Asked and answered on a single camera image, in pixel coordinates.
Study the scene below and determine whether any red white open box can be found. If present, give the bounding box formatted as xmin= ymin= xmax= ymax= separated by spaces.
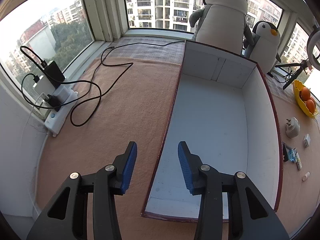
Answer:
xmin=142 ymin=41 xmax=283 ymax=223

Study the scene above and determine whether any pink fleece blanket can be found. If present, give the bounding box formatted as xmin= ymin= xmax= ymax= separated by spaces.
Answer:
xmin=36 ymin=60 xmax=319 ymax=239

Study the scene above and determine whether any black cylinder tube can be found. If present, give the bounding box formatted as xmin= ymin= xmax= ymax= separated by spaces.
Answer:
xmin=282 ymin=142 xmax=290 ymax=162

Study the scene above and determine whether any small clear blue bottle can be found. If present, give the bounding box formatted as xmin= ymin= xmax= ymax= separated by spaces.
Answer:
xmin=287 ymin=148 xmax=297 ymax=163

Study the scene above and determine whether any white power strip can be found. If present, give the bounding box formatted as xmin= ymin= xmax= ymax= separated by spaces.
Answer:
xmin=44 ymin=85 xmax=78 ymax=137

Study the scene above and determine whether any patterned lighter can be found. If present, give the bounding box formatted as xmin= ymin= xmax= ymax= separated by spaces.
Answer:
xmin=295 ymin=152 xmax=302 ymax=171

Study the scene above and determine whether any black plug charger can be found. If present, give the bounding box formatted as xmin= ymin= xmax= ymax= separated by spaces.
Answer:
xmin=45 ymin=94 xmax=61 ymax=112

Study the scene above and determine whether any round white plug adapter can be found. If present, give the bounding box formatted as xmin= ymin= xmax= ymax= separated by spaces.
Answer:
xmin=285 ymin=117 xmax=300 ymax=138

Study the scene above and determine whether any white usb charger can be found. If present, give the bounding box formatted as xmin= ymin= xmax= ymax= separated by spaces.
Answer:
xmin=303 ymin=134 xmax=311 ymax=148

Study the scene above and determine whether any black power bank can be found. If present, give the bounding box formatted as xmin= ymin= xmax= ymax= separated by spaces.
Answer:
xmin=44 ymin=61 xmax=65 ymax=88

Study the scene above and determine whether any yellow leaf-shaped tray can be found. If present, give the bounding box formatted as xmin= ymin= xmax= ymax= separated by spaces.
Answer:
xmin=293 ymin=80 xmax=319 ymax=119

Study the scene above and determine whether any orange fruit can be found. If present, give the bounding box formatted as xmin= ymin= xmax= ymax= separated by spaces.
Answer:
xmin=305 ymin=99 xmax=315 ymax=114
xmin=300 ymin=87 xmax=311 ymax=101

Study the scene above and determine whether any black tripod stand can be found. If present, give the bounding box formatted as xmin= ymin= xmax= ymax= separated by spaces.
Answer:
xmin=276 ymin=60 xmax=308 ymax=90

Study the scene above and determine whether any small penguin plush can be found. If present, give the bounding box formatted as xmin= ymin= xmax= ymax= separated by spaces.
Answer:
xmin=243 ymin=21 xmax=281 ymax=74

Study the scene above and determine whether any large penguin plush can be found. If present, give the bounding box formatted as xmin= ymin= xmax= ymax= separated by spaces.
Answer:
xmin=189 ymin=0 xmax=253 ymax=55

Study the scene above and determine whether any white ring light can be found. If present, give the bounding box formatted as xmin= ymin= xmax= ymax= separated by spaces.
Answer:
xmin=306 ymin=25 xmax=320 ymax=70

